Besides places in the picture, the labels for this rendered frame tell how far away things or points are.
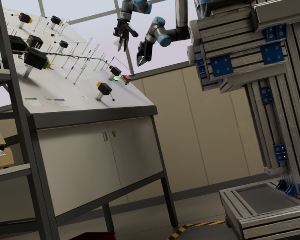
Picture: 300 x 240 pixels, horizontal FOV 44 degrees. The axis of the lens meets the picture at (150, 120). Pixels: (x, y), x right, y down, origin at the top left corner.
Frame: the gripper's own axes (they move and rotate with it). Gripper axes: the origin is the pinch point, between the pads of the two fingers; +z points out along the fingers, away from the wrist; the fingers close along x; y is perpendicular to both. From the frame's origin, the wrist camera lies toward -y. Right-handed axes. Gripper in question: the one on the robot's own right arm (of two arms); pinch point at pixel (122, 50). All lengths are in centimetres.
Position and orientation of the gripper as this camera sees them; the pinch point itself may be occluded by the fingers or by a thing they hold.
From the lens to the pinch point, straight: 252.6
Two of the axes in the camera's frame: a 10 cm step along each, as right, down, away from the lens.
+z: -2.0, 9.5, 2.3
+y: -9.0, -2.7, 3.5
